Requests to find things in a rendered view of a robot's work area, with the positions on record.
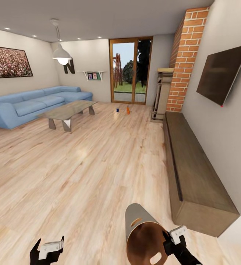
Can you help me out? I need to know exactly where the trash can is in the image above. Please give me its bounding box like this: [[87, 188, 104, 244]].
[[125, 203, 169, 265]]

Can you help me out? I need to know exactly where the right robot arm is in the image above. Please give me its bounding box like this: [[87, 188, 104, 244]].
[[163, 225, 203, 265]]

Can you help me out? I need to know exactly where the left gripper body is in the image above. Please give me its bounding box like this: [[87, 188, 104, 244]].
[[30, 250, 59, 265]]

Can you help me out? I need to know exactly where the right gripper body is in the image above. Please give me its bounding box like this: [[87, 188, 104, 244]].
[[163, 235, 188, 264]]

